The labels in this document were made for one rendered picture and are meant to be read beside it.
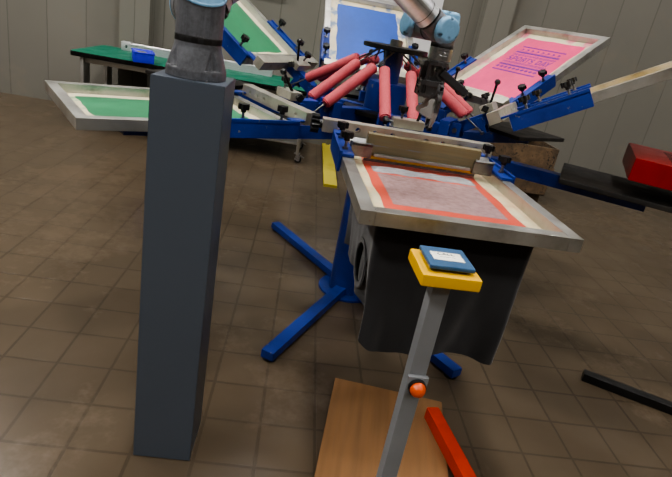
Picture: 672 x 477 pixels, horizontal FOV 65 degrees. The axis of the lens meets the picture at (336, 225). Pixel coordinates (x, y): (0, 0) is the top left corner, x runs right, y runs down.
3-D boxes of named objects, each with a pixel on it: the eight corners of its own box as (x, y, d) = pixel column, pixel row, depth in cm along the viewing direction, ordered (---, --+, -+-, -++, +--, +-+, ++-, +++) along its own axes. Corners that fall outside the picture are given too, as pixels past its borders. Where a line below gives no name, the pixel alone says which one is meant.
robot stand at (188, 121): (132, 455, 170) (149, 74, 127) (149, 415, 187) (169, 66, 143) (189, 461, 172) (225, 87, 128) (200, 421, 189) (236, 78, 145)
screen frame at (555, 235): (579, 253, 136) (584, 240, 135) (358, 223, 128) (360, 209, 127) (478, 167, 209) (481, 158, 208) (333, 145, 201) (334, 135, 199)
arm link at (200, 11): (176, 34, 125) (180, -28, 120) (171, 29, 136) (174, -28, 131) (227, 42, 130) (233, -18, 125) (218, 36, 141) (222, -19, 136)
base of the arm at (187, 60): (157, 74, 128) (159, 31, 125) (173, 68, 142) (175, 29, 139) (220, 85, 130) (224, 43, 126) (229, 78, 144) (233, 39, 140)
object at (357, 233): (381, 331, 153) (409, 216, 140) (352, 328, 152) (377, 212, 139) (361, 261, 196) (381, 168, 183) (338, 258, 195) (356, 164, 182)
